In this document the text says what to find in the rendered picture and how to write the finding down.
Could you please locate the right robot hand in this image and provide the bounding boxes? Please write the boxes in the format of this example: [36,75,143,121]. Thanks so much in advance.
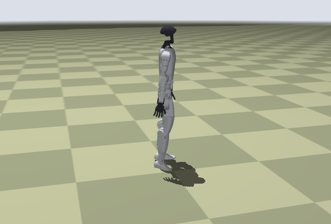
[153,98,166,117]

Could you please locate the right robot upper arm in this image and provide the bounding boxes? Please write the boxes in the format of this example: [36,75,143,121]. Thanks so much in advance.
[159,51,171,82]

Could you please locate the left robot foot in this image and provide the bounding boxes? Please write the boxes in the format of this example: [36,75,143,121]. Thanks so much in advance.
[154,153,175,160]

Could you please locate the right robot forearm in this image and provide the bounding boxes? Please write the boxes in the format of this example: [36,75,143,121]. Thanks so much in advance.
[158,76,167,103]

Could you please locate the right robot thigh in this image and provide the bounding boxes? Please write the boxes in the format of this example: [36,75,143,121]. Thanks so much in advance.
[159,94,175,138]

